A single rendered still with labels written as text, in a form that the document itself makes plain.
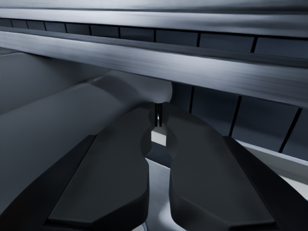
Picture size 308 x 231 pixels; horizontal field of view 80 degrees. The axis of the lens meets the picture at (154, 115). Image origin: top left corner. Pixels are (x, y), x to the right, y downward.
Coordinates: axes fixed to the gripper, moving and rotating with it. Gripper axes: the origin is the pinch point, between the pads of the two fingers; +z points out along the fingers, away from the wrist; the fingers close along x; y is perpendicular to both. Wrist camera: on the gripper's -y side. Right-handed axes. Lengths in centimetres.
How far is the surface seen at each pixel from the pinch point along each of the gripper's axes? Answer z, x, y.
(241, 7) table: 7.9, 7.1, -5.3
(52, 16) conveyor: 13.4, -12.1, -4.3
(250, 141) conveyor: 1.8, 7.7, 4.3
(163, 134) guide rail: 2.0, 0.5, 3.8
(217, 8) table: 9.0, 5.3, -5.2
